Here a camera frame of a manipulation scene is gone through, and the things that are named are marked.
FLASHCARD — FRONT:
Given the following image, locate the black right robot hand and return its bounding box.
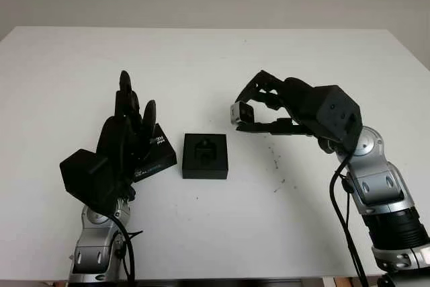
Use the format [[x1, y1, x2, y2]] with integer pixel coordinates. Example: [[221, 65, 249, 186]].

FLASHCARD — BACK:
[[234, 70, 329, 147]]

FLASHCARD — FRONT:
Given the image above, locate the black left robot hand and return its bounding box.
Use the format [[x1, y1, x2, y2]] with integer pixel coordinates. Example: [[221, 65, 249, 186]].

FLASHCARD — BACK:
[[97, 70, 157, 204]]

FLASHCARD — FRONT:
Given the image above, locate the black RealSense box lid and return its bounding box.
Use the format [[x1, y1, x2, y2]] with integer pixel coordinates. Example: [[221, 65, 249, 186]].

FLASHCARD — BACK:
[[132, 122, 178, 186]]

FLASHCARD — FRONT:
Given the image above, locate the small silver camera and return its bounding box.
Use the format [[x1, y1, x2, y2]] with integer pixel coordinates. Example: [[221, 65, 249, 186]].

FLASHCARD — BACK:
[[230, 101, 255, 125]]

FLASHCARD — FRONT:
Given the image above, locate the black box base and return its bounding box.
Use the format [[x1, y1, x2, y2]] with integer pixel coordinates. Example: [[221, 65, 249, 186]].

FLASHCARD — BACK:
[[181, 132, 229, 180]]

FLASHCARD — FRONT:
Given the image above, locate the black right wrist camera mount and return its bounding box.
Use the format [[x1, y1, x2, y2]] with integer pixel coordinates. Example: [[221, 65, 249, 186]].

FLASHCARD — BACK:
[[314, 84, 363, 157]]

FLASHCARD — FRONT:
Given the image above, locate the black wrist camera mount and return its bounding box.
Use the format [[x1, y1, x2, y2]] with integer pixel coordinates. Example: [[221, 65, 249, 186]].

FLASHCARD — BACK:
[[59, 148, 118, 216], [314, 84, 363, 157]]

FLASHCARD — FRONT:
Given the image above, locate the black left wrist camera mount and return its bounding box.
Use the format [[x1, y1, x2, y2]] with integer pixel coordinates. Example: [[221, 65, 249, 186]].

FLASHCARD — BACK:
[[59, 148, 118, 216]]

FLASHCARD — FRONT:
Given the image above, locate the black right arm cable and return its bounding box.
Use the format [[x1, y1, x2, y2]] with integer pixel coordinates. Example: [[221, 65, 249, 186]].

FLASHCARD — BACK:
[[331, 155, 370, 287]]

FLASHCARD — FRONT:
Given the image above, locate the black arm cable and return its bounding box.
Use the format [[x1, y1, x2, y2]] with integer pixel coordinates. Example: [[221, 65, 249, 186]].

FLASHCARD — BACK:
[[331, 155, 370, 287], [110, 214, 144, 283]]

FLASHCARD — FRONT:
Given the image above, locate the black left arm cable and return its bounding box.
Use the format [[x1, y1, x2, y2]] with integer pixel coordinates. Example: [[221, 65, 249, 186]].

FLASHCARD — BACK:
[[110, 214, 144, 283]]

